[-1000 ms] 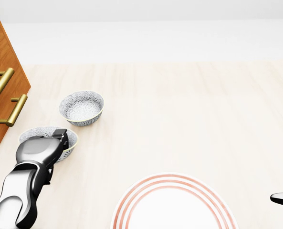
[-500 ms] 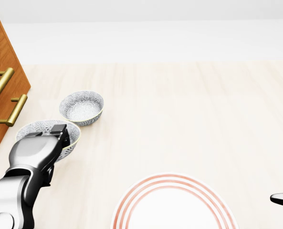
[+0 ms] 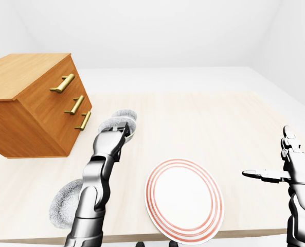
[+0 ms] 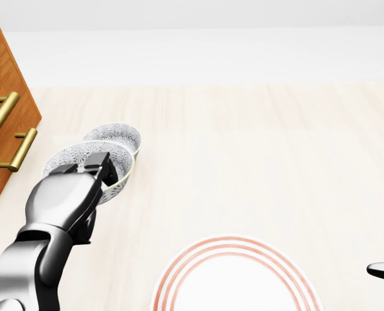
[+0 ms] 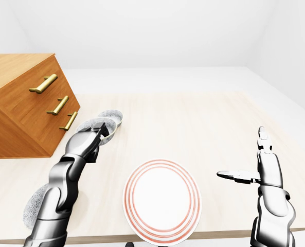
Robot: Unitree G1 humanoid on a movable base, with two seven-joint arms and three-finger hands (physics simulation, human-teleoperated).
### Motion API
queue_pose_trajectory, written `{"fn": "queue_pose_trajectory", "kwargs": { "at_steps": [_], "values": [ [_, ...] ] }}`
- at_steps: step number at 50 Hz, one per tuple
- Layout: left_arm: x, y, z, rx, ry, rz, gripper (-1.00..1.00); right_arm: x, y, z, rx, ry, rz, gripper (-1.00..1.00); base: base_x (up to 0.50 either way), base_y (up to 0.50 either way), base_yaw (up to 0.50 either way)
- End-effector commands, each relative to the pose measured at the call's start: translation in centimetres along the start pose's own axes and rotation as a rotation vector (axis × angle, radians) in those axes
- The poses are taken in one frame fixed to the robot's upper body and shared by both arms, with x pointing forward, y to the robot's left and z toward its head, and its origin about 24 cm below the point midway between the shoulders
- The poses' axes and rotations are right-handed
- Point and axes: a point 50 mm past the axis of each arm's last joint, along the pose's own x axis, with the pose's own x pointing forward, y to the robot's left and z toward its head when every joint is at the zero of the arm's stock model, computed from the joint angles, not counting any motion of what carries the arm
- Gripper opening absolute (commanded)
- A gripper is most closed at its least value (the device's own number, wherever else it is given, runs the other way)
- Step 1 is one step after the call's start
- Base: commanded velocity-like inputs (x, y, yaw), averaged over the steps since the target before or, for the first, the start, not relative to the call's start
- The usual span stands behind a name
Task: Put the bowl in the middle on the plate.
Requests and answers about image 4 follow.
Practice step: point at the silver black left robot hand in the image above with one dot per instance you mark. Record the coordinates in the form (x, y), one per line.
(62, 197)

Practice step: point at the patterned grey bowl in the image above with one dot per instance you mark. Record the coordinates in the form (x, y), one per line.
(65, 155)
(114, 133)

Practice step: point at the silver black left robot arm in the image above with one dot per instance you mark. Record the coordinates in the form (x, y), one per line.
(23, 265)

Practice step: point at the white plate with red rings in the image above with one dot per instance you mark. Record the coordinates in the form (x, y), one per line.
(237, 285)

